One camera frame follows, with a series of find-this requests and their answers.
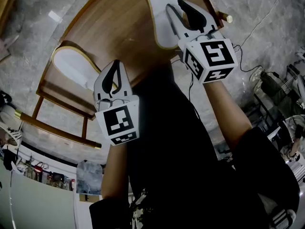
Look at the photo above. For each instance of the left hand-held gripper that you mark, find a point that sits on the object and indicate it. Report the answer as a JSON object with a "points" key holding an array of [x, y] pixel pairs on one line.
{"points": [[119, 123]]}

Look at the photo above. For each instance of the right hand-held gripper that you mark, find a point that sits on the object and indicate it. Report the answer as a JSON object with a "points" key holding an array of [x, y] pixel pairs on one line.
{"points": [[214, 56]]}

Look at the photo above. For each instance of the white slipper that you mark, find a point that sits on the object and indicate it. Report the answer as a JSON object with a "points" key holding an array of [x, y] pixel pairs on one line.
{"points": [[74, 65], [162, 8]]}

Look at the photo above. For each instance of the person's right forearm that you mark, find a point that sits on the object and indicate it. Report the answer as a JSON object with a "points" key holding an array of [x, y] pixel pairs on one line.
{"points": [[226, 113]]}

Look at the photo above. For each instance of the person's left forearm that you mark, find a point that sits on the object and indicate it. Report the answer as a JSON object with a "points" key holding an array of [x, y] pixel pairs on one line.
{"points": [[115, 170]]}

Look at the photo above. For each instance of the wooden trolley cart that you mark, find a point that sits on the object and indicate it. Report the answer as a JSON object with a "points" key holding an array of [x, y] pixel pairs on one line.
{"points": [[114, 32]]}

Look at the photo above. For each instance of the person's black clothing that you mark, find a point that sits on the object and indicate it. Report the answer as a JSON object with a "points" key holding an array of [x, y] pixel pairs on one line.
{"points": [[171, 151]]}

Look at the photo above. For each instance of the blue grey plastic bag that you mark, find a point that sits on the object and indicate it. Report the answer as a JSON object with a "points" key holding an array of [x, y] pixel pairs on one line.
{"points": [[89, 178]]}

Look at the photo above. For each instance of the person's black white shoe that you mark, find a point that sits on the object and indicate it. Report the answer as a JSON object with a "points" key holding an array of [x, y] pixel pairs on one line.
{"points": [[282, 219]]}

